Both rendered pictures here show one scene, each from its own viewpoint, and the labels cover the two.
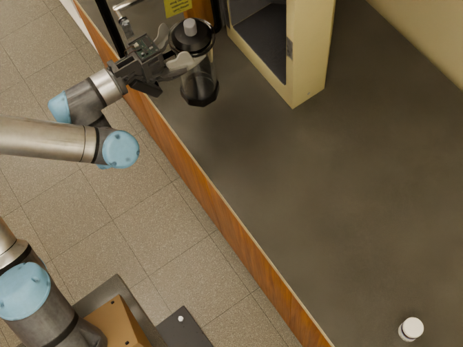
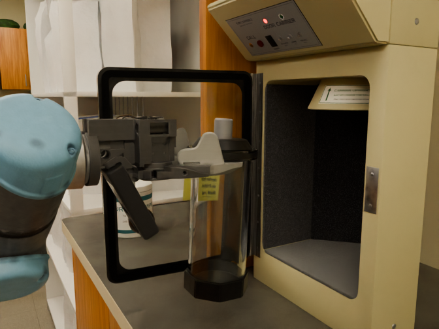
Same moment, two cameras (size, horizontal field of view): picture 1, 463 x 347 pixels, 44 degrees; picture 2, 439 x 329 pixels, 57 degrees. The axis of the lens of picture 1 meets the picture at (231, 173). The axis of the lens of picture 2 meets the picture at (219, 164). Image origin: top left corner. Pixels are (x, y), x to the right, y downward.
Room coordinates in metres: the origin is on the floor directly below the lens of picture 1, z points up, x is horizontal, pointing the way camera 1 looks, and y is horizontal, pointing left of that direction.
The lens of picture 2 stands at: (0.24, 0.10, 1.34)
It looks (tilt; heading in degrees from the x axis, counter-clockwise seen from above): 9 degrees down; 354
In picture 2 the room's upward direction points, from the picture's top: straight up
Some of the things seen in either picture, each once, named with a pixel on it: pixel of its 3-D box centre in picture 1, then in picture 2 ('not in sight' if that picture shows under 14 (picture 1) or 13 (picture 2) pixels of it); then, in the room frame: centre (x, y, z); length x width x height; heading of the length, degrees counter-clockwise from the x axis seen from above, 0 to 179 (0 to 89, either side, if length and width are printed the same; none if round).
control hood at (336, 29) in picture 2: not in sight; (284, 21); (0.92, -0.08, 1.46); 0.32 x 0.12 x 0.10; 24
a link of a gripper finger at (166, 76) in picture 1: (167, 70); (177, 170); (0.79, 0.10, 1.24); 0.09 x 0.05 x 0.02; 90
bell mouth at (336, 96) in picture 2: not in sight; (357, 94); (0.97, -0.23, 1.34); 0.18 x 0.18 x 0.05
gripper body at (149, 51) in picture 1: (137, 66); (130, 150); (0.80, 0.16, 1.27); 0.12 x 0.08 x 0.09; 114
